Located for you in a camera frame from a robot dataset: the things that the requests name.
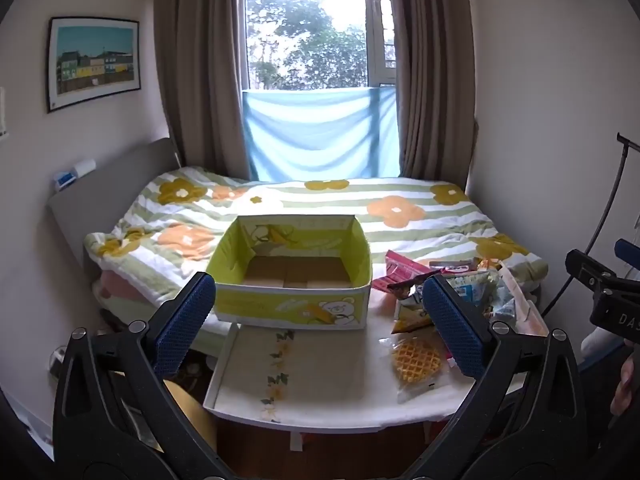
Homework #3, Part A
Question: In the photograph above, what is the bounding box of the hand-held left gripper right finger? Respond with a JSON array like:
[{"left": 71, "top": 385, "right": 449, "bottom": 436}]
[{"left": 400, "top": 275, "right": 588, "bottom": 480}]

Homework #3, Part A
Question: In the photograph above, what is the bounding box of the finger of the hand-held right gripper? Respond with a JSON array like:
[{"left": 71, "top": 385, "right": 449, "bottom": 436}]
[
  {"left": 565, "top": 249, "right": 622, "bottom": 292},
  {"left": 614, "top": 238, "right": 640, "bottom": 267}
]

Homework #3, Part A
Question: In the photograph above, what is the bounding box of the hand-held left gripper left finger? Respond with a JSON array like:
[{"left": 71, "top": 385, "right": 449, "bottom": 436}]
[{"left": 52, "top": 271, "right": 236, "bottom": 480}]

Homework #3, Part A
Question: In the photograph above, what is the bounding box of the light blue white snack packet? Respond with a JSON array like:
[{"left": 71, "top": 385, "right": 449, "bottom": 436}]
[{"left": 447, "top": 271, "right": 501, "bottom": 311}]

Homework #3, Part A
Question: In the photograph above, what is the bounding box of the waffle packet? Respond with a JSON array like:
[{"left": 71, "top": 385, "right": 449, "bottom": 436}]
[{"left": 389, "top": 335, "right": 451, "bottom": 404}]

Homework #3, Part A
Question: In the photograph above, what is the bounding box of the grey green snack packet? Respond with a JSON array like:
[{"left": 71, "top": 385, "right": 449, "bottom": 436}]
[{"left": 487, "top": 285, "right": 518, "bottom": 322}]

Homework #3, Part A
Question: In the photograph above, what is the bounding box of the dark brown snack packet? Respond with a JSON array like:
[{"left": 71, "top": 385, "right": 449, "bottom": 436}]
[{"left": 387, "top": 274, "right": 441, "bottom": 297}]

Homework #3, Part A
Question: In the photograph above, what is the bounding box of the pink snack packet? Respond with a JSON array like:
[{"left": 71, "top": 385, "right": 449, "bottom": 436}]
[{"left": 372, "top": 250, "right": 442, "bottom": 293}]

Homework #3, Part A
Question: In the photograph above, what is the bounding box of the yellow green cardboard box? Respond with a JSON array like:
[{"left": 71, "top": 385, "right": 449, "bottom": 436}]
[{"left": 205, "top": 214, "right": 373, "bottom": 331}]

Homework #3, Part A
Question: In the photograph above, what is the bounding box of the person's right hand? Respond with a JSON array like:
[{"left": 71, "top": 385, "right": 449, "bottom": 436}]
[{"left": 611, "top": 342, "right": 640, "bottom": 417}]

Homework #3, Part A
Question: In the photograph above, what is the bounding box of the pale yellow snack packet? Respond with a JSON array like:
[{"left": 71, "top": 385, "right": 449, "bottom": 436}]
[{"left": 392, "top": 305, "right": 437, "bottom": 334}]

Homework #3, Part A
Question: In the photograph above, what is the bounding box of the red white snack packet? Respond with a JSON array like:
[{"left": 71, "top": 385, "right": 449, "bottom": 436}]
[{"left": 429, "top": 258, "right": 476, "bottom": 276}]

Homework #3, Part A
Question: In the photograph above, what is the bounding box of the white folding table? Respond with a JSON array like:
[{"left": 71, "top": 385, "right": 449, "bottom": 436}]
[{"left": 202, "top": 260, "right": 549, "bottom": 433}]

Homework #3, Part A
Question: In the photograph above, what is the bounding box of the pink pillow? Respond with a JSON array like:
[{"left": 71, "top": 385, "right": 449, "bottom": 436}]
[{"left": 97, "top": 270, "right": 168, "bottom": 307}]

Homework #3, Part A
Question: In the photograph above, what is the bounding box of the white fleece table cover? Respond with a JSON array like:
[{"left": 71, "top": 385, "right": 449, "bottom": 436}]
[{"left": 220, "top": 280, "right": 546, "bottom": 423}]

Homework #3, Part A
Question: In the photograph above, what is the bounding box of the grey headboard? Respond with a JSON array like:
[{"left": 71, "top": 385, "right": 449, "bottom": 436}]
[{"left": 47, "top": 137, "right": 181, "bottom": 281}]

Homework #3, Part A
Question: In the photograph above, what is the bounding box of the floral striped blanket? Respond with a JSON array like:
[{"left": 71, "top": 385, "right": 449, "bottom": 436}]
[{"left": 82, "top": 165, "right": 548, "bottom": 321}]

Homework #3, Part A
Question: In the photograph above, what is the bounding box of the light blue cloth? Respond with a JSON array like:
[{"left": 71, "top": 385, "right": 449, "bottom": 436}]
[{"left": 242, "top": 86, "right": 401, "bottom": 181}]

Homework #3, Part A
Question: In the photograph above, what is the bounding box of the brown curtain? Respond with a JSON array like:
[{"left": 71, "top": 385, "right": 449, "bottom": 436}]
[
  {"left": 152, "top": 0, "right": 251, "bottom": 181},
  {"left": 385, "top": 0, "right": 476, "bottom": 186}
]

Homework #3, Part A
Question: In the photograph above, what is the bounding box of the window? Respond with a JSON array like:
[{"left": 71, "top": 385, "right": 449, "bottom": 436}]
[{"left": 245, "top": 0, "right": 398, "bottom": 92}]

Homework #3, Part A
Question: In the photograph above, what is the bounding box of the black cable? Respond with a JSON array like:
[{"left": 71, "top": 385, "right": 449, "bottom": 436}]
[{"left": 544, "top": 132, "right": 640, "bottom": 313}]

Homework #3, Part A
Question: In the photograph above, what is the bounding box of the framed wall picture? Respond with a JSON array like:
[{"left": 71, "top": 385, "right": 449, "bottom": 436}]
[{"left": 46, "top": 16, "right": 142, "bottom": 113}]

